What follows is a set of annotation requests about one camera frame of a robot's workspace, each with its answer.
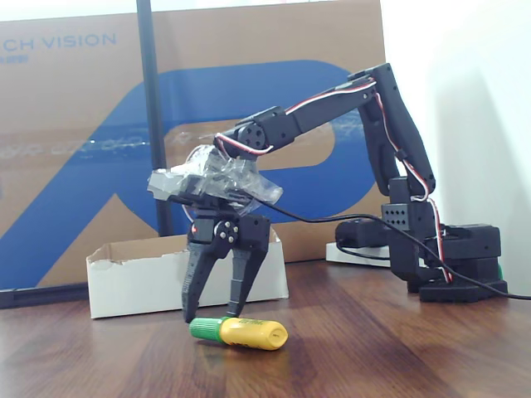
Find large brown blue-printed carton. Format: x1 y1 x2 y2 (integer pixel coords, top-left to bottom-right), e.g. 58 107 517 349
0 0 387 291

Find yellow green highlighter marker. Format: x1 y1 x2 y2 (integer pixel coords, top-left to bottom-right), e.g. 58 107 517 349
188 316 290 352

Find black cable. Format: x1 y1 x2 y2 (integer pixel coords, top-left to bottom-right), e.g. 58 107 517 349
247 197 531 301

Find black power adapter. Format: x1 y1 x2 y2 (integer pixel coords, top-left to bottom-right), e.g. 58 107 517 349
334 219 392 250

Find black pole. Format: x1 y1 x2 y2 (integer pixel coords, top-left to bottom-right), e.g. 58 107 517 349
135 0 176 238

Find white power strip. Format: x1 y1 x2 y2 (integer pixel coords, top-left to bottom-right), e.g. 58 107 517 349
325 241 393 267

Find white cardboard box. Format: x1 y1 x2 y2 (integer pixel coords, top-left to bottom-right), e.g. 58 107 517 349
85 229 290 320

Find tape-wrapped camera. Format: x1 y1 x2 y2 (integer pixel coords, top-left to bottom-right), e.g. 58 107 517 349
147 143 285 217

